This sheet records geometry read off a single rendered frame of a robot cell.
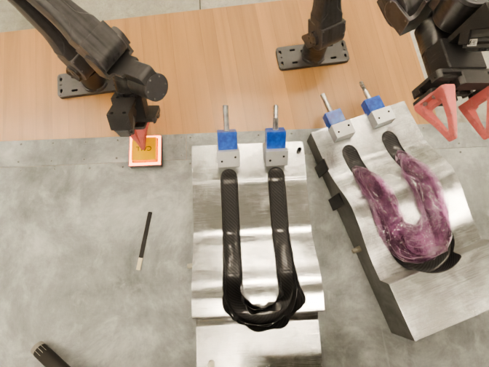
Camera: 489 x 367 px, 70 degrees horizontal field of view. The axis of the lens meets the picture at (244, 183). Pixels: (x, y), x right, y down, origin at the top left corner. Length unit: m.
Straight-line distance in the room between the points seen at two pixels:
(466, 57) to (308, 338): 0.59
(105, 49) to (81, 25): 0.05
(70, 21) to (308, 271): 0.65
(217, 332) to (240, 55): 0.72
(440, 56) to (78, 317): 0.88
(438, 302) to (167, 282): 0.59
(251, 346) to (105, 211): 0.47
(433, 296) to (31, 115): 1.05
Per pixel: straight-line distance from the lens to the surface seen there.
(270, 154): 0.77
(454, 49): 0.64
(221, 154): 0.76
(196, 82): 1.00
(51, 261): 0.96
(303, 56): 1.04
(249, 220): 0.78
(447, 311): 0.86
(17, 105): 1.13
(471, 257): 0.89
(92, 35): 0.75
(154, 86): 0.74
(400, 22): 0.68
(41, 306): 0.96
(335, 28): 0.93
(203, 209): 0.78
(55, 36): 0.90
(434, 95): 0.60
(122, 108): 0.76
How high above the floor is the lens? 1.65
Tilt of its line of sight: 75 degrees down
